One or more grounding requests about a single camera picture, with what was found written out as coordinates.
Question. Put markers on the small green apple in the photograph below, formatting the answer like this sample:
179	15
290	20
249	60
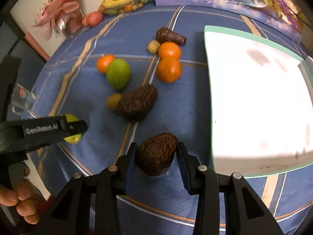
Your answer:
74	139

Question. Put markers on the small tan round fruit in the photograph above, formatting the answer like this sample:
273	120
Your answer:
153	47

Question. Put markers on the person left hand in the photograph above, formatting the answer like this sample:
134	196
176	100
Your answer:
22	198

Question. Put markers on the orange tangerine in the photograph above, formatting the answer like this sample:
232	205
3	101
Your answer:
169	49
169	70
103	62

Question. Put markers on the small brown kiwi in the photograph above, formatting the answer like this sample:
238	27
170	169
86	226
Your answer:
112	101

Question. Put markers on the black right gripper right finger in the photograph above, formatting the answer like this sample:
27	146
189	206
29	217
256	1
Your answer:
245	211

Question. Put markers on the large brown wrinkled avocado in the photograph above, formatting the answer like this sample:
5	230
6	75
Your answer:
135	105

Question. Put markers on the pink flower bouquet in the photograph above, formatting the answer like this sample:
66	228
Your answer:
62	16

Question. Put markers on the elongated dark brown avocado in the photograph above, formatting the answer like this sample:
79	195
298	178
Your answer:
164	34

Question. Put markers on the white tray green rim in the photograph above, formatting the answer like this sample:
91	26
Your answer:
261	98

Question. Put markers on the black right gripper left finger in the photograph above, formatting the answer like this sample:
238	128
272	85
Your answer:
70	210

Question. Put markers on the clear glass cup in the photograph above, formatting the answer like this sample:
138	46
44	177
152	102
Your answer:
21	99

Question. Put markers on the dark brown wrinkled avocado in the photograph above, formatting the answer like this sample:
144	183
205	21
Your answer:
156	154

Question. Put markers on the red peach fruit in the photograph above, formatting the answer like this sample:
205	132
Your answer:
92	19

